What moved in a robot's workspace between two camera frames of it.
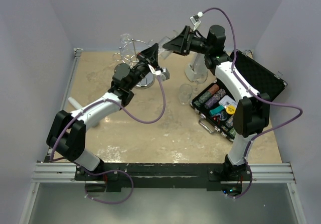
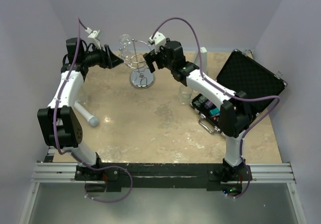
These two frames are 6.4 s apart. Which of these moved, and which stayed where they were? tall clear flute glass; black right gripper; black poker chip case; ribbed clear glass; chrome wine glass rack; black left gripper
Moved: black right gripper; black left gripper; tall clear flute glass
Stayed: chrome wine glass rack; ribbed clear glass; black poker chip case
